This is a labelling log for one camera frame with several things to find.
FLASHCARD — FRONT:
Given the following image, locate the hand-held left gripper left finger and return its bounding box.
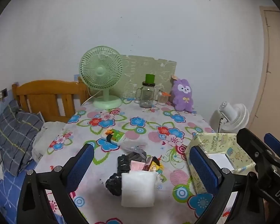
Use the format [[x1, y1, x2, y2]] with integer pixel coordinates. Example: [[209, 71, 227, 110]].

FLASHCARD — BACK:
[[18, 143, 95, 224]]

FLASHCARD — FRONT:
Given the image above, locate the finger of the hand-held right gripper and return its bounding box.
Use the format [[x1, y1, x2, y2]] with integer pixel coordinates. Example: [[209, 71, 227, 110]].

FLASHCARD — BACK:
[[264, 133, 280, 159], [237, 128, 280, 187]]

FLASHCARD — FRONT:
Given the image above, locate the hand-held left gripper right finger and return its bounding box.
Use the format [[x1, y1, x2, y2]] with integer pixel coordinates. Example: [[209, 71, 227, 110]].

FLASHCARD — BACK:
[[189, 145, 265, 224]]

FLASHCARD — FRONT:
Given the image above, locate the yellow cartoon storage box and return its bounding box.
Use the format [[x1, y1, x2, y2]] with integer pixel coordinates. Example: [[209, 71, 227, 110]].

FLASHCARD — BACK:
[[185, 132, 257, 195]]

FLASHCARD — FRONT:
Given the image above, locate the black plastic bag bundle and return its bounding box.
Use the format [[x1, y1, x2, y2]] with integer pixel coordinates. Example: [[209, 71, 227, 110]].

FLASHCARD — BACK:
[[105, 155, 132, 196]]

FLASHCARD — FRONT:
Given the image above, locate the green tissue pack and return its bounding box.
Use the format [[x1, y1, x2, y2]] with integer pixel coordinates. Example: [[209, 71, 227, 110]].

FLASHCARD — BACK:
[[101, 128, 125, 145]]

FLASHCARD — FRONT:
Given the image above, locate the yellow cartoon packet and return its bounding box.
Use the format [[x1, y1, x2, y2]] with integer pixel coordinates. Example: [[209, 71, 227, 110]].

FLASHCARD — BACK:
[[143, 156, 165, 175]]

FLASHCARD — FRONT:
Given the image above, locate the pink packet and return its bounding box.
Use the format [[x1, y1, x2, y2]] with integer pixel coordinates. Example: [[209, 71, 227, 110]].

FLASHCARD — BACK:
[[130, 160, 146, 172]]

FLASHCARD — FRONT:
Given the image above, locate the white foam block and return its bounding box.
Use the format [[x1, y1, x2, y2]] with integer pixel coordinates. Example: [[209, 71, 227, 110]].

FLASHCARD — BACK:
[[121, 170, 158, 208]]

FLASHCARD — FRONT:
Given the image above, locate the white standing fan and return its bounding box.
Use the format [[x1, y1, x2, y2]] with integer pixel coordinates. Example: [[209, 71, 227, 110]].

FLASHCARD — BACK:
[[210, 101, 250, 134]]

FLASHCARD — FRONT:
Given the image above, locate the white bed cloth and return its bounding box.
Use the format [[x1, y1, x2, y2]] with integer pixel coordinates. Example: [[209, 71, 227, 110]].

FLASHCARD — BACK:
[[32, 121, 66, 162]]

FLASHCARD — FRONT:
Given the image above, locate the clear plastic bag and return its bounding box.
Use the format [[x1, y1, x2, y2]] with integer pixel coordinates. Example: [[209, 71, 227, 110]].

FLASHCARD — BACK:
[[120, 140, 148, 153]]

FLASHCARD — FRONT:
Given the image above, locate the beige door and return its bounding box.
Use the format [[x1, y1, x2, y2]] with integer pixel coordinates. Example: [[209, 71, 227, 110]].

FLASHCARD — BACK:
[[247, 6, 280, 143]]

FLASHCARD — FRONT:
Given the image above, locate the floral tablecloth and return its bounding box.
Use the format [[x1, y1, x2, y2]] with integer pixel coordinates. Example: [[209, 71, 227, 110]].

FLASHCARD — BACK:
[[34, 97, 238, 224]]

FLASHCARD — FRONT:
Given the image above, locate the grey plaid pillow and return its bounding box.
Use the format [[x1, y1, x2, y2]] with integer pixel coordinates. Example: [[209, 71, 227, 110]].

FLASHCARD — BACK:
[[0, 99, 45, 176]]

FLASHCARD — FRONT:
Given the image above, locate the purple plush bunny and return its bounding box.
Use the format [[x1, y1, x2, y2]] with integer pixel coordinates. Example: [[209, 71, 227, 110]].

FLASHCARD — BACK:
[[170, 75, 194, 113]]

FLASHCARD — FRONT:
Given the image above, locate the blue bed sheet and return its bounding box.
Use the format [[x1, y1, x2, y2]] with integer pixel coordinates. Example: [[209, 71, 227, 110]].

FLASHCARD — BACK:
[[0, 161, 38, 217]]

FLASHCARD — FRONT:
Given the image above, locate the wooden headboard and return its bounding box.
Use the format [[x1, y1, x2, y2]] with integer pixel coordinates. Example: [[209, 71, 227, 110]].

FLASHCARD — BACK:
[[12, 77, 90, 123]]

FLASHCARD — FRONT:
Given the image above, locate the cotton swab jar orange lid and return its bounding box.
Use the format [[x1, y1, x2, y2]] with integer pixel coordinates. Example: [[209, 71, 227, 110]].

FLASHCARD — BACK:
[[157, 90, 171, 105]]

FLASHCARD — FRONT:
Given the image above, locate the glass jar mug green lid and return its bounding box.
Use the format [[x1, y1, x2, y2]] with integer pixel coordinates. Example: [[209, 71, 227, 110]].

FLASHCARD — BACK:
[[136, 74, 159, 109]]

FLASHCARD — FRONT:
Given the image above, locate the green desk fan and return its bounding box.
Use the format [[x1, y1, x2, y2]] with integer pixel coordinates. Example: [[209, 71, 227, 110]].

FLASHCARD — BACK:
[[79, 46, 124, 110]]

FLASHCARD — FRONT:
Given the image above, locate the green patterned board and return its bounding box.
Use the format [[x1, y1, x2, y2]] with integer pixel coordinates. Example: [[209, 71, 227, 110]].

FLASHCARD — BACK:
[[118, 54, 177, 98]]

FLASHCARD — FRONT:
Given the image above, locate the white desk fan cable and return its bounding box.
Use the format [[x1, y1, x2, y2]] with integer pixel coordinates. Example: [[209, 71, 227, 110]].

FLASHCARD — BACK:
[[80, 91, 101, 106]]

